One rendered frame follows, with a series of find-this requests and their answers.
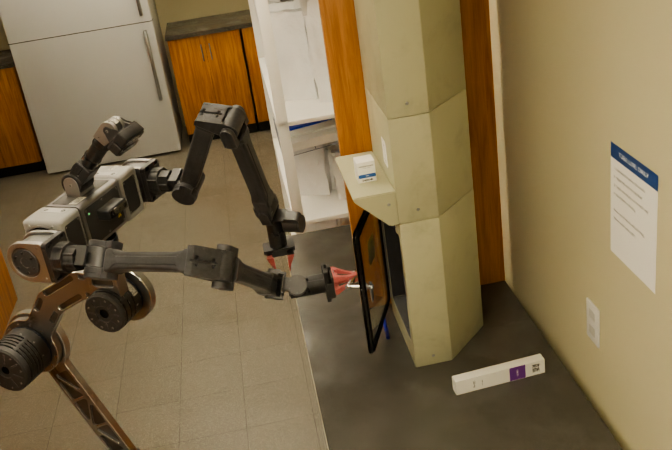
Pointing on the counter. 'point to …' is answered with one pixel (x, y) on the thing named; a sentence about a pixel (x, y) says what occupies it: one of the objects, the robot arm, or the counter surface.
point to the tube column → (408, 25)
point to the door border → (363, 287)
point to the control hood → (385, 205)
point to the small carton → (364, 168)
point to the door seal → (365, 283)
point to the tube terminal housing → (433, 225)
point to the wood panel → (473, 61)
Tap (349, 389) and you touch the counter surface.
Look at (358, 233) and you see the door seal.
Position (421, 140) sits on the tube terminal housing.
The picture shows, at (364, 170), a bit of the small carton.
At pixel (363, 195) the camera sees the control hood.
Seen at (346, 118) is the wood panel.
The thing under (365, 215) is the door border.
